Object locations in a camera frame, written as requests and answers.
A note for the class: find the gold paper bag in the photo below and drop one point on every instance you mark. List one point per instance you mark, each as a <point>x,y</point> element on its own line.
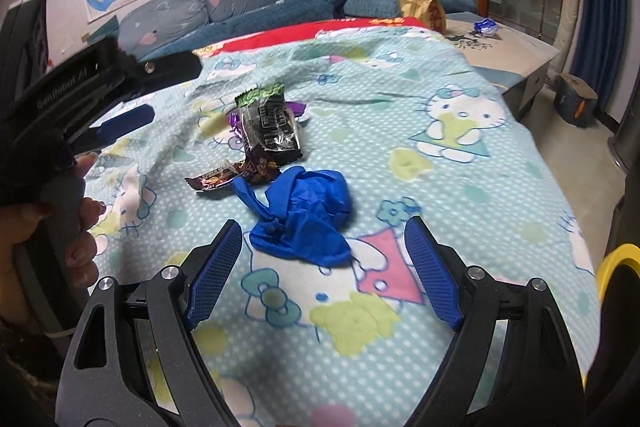
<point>422,4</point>

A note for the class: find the grey coffee table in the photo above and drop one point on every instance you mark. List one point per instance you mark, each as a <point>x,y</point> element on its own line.
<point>505,57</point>

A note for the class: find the yellow trash bin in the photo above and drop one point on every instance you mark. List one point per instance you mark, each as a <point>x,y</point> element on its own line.
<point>620,259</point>

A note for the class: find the black upright panel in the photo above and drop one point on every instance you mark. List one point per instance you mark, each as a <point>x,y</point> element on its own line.
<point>30,32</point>

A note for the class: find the purple wrapper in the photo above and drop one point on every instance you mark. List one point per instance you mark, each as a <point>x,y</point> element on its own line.
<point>299,109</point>

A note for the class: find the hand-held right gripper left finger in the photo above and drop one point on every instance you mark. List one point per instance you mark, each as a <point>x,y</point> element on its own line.
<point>215,272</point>

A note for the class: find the clear black green snack wrapper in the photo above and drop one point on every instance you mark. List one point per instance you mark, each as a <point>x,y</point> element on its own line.
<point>270,127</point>

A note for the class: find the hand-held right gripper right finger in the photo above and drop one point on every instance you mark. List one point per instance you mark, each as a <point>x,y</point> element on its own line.
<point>430,267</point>

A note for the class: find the cartoon cat printed blanket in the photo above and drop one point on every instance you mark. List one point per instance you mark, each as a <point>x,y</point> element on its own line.
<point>450,207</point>

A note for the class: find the blue shiny wrapper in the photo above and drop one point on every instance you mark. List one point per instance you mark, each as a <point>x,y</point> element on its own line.
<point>485,27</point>

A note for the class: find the wide blue curtain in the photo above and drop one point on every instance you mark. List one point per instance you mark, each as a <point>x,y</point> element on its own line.
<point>600,7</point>

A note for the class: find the person's left hand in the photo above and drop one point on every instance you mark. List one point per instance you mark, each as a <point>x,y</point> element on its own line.
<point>85,257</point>

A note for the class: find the blue storage box wooden lid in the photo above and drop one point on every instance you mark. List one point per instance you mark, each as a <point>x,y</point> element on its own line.
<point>575,99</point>

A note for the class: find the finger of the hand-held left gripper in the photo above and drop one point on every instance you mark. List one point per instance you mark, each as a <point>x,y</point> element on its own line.
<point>170,66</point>
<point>122,124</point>

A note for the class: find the brown snack wrapper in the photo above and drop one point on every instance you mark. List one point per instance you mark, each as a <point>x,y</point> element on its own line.
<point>225,177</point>

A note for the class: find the blue rubber glove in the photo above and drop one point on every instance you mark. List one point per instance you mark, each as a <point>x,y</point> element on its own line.
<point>305,207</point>

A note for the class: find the blue sofa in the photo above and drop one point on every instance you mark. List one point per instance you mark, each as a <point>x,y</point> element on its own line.
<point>300,9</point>

